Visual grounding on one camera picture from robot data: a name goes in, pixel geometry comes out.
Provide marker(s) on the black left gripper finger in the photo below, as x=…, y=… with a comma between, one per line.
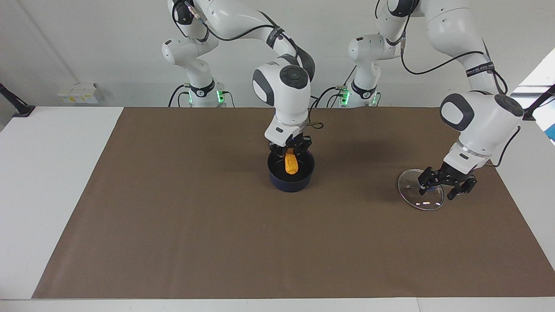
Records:
x=465, y=184
x=428, y=177

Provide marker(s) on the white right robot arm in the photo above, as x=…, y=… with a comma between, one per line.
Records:
x=286, y=95

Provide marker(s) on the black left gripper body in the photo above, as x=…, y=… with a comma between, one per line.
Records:
x=451, y=173

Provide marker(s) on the white wall socket boxes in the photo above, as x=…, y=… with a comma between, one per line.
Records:
x=78, y=93

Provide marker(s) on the glass lid with blue knob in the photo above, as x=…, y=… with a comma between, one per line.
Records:
x=422, y=200

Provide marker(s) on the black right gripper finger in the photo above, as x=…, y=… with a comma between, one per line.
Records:
x=305, y=144
x=277, y=151

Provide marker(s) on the brown table mat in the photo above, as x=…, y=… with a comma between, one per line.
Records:
x=195, y=225

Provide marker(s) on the light blue object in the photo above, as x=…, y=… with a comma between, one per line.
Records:
x=551, y=133

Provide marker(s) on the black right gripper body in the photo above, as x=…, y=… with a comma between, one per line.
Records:
x=292, y=142

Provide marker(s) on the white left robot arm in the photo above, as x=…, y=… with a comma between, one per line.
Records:
x=481, y=121

